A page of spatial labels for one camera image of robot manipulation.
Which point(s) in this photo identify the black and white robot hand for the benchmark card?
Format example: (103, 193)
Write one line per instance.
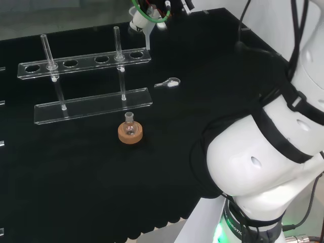
(138, 22)

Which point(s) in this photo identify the clear acrylic funnel stand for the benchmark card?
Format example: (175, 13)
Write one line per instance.
(88, 108)

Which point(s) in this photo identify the clear round-bottom glass flask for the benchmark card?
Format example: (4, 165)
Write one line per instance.
(129, 126)

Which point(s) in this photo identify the clear glass weighing funnel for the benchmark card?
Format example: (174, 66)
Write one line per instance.
(172, 83)

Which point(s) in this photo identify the translucent white plastic funnel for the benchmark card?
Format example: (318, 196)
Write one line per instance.
(147, 40)

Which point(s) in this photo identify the black bench cloth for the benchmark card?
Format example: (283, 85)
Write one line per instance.
(101, 177)

